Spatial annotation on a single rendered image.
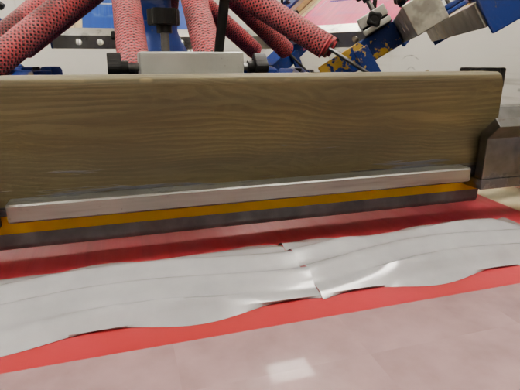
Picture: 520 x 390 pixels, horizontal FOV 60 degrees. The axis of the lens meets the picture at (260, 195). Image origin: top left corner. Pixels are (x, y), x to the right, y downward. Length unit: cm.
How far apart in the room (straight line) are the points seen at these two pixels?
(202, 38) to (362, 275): 61
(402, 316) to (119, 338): 13
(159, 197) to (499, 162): 24
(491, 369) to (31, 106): 25
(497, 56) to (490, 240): 273
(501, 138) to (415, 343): 20
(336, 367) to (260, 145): 15
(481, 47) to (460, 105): 277
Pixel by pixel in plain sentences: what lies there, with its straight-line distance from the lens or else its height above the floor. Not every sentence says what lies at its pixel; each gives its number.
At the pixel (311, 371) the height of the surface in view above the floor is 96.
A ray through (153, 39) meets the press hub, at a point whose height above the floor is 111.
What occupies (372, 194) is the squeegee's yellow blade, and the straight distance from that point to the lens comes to 34.
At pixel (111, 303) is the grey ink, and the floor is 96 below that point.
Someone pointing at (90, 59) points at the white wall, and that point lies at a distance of 442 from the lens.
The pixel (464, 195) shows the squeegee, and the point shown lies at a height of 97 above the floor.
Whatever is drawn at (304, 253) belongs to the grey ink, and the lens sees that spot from 26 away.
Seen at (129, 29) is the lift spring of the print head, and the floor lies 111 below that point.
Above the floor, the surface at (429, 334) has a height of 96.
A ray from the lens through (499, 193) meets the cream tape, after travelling 45.
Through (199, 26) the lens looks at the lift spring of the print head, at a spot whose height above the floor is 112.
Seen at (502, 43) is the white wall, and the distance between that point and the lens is 301.
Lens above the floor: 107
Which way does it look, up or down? 17 degrees down
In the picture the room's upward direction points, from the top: straight up
